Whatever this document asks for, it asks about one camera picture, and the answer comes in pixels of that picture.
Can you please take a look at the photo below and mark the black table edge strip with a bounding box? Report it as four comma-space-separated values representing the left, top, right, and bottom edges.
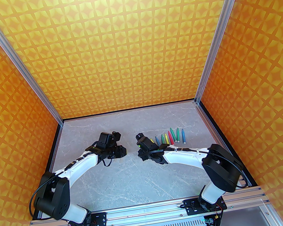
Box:
61, 98, 196, 122

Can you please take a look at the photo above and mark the small circuit board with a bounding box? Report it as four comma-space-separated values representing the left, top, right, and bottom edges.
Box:
203, 214, 222, 226

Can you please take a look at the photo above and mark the black silver table side rail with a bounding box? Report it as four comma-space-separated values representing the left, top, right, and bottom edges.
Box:
197, 96, 258, 194
19, 123, 78, 221

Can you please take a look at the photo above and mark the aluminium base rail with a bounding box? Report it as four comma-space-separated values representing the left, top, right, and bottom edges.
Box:
24, 185, 271, 226

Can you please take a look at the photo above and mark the aluminium frame post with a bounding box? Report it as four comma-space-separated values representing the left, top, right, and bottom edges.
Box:
0, 0, 65, 135
179, 0, 265, 106

